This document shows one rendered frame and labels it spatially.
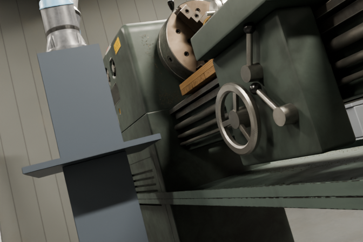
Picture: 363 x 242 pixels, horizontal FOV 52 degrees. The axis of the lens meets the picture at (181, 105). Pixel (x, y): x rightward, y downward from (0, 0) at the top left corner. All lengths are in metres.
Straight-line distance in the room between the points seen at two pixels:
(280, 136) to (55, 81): 0.77
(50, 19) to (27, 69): 3.05
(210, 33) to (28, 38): 3.83
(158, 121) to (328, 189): 0.94
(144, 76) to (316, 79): 0.91
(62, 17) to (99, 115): 0.37
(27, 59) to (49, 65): 3.18
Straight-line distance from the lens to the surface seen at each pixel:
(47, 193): 4.20
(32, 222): 4.22
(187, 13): 1.43
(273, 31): 0.71
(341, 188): 0.60
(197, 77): 1.17
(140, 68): 1.50
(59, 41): 1.33
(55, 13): 1.38
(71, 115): 1.23
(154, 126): 1.45
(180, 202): 1.21
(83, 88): 1.25
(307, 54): 0.70
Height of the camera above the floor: 0.65
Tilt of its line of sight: 8 degrees up
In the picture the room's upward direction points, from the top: 16 degrees counter-clockwise
